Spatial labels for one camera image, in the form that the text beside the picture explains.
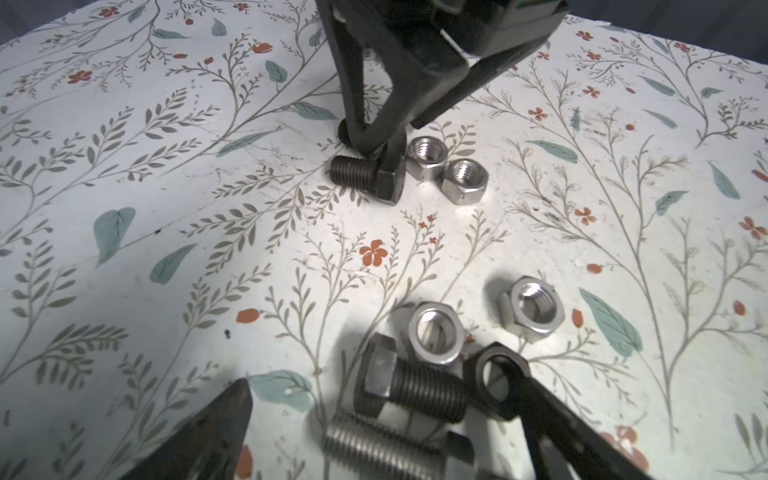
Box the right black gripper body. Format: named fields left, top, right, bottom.
left=419, top=1, right=570, bottom=60

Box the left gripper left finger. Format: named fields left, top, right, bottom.
left=123, top=378, right=253, bottom=479

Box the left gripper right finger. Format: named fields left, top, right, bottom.
left=503, top=360, right=648, bottom=479

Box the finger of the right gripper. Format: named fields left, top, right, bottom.
left=316, top=1, right=468, bottom=155
left=377, top=35, right=550, bottom=181

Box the silver hex bolt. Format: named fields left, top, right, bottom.
left=321, top=411, right=477, bottom=479

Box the black hex bolt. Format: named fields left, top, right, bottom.
left=329, top=155, right=406, bottom=205

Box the black hex nut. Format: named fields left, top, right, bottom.
left=463, top=342, right=531, bottom=421

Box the silver hex nut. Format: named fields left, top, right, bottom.
left=497, top=276, right=565, bottom=343
left=441, top=158, right=489, bottom=205
left=407, top=302, right=466, bottom=368
left=405, top=136, right=448, bottom=182

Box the dark hex bolt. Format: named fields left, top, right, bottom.
left=353, top=333, right=468, bottom=423

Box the floral table mat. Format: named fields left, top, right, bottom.
left=1, top=1, right=767, bottom=479

